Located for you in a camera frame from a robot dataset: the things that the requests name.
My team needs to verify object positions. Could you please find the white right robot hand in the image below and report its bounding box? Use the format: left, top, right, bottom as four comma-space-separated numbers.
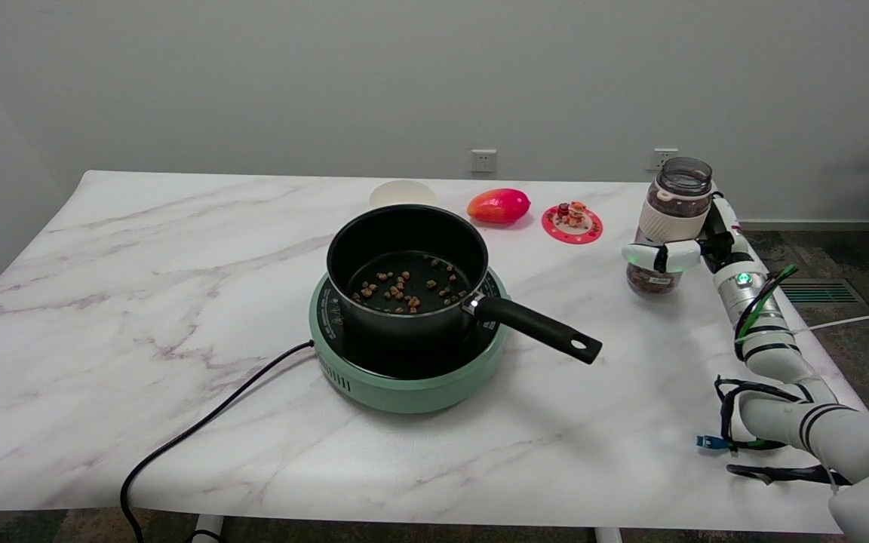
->
622, 192, 752, 276

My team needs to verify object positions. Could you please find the clear jar with brown beans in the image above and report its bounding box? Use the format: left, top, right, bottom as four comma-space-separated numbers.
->
625, 156, 714, 296

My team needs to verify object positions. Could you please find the pink round coaster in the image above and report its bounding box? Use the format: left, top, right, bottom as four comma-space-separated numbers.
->
541, 204, 603, 245

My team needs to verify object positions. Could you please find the floor vent grille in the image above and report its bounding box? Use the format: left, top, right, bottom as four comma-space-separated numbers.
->
776, 278, 869, 307

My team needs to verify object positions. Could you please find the red toy mango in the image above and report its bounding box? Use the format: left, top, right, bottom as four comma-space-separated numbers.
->
467, 188, 532, 225

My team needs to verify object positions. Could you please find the white zip tie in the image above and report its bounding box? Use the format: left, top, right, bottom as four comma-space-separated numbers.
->
736, 312, 869, 345

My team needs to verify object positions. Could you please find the brown beans pile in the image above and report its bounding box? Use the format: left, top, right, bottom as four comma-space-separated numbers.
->
352, 256, 465, 315

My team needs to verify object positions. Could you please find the cream round lid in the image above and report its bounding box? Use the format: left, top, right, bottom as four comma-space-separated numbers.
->
369, 179, 438, 210

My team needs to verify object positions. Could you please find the green induction cooker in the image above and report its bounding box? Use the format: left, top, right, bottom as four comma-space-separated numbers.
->
309, 268, 511, 414

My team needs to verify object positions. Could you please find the green robot cable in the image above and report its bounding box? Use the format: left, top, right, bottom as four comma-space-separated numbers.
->
735, 264, 800, 342

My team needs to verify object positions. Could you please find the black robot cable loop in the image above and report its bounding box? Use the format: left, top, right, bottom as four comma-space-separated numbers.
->
726, 463, 852, 486
714, 376, 806, 453

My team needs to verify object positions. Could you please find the black saucepan with handle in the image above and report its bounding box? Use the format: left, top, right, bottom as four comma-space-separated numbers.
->
326, 204, 603, 365

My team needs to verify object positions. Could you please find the black power cord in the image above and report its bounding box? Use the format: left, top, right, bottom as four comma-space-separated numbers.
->
119, 340, 316, 543

